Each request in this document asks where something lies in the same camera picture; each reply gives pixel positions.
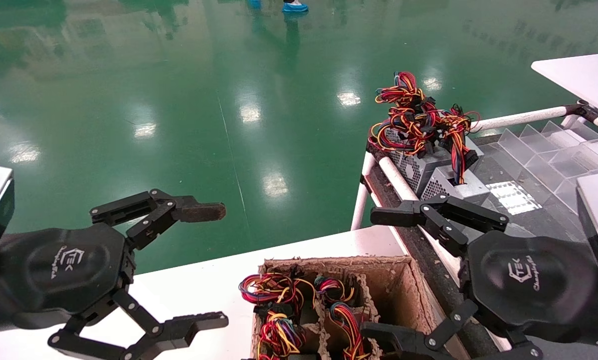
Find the long white frame rail pipe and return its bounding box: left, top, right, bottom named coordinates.
left=379, top=156, right=512, bottom=351

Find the brown cardboard divider box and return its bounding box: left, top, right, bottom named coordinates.
left=251, top=256, right=459, bottom=360

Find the wire bundle upper left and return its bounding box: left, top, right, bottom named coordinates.
left=239, top=272, right=315, bottom=308

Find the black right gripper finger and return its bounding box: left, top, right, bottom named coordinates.
left=370, top=194, right=509, bottom=258
left=361, top=299, right=544, bottom=360

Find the wire bundle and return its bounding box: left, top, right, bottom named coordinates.
left=239, top=272, right=315, bottom=308
left=315, top=275, right=355, bottom=307
left=256, top=309, right=307, bottom=360

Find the grey power supply with wires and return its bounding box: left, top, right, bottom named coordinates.
left=419, top=105, right=490, bottom=221
left=369, top=71, right=484, bottom=197

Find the clear acrylic divider tray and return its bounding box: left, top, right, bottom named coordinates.
left=497, top=120, right=598, bottom=236

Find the power supply with coloured wires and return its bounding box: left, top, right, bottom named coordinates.
left=328, top=301, right=372, bottom=360

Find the wire bundle upper middle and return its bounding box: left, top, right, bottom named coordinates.
left=315, top=275, right=355, bottom=307

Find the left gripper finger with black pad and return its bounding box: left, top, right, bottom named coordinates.
left=48, top=289, right=229, bottom=360

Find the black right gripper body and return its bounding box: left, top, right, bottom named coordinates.
left=461, top=230, right=598, bottom=332

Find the black pipe joint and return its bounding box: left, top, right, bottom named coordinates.
left=564, top=100, right=598, bottom=123

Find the wire bundle lower left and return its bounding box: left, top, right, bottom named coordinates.
left=256, top=309, right=307, bottom=360

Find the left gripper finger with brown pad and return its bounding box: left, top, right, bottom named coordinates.
left=90, top=188, right=227, bottom=251

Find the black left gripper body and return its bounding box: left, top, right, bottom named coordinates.
left=0, top=223, right=135, bottom=328

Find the white frame leg pipe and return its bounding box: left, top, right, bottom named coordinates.
left=351, top=151, right=378, bottom=232

